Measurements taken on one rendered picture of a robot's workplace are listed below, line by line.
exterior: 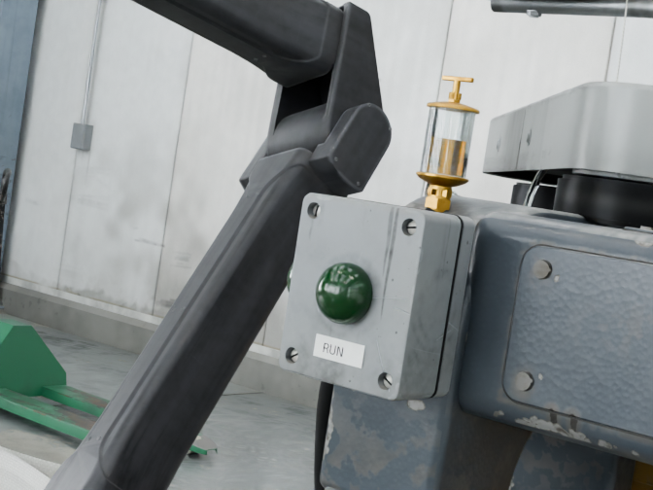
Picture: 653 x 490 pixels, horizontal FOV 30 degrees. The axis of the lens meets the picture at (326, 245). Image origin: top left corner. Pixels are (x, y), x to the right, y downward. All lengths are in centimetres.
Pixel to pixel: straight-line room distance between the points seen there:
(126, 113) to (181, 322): 775
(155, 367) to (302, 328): 22
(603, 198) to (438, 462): 18
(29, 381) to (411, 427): 575
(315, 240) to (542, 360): 12
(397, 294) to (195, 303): 29
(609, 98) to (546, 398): 20
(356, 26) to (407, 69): 610
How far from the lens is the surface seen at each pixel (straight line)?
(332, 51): 92
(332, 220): 60
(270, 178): 89
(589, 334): 58
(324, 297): 58
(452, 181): 65
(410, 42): 706
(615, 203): 70
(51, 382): 643
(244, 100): 780
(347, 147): 88
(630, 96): 70
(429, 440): 62
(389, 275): 57
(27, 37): 928
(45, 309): 900
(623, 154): 70
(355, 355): 58
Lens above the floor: 134
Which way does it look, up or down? 3 degrees down
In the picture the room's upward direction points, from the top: 9 degrees clockwise
